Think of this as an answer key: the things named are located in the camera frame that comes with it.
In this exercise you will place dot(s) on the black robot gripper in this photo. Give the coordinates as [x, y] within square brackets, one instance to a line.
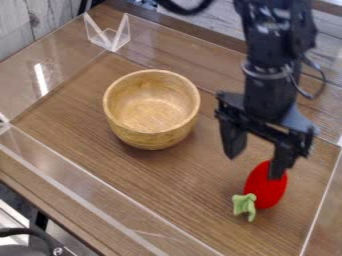
[265, 111]

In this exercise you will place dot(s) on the red felt strawberry toy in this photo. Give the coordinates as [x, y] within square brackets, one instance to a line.
[262, 192]

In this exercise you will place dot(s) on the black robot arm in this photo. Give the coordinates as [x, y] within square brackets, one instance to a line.
[279, 32]

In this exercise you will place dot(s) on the light wooden bowl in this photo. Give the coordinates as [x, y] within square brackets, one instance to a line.
[151, 107]

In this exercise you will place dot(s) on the clear acrylic tray enclosure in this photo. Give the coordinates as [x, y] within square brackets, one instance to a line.
[111, 145]

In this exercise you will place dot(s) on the black table leg bracket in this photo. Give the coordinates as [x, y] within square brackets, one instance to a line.
[42, 241]

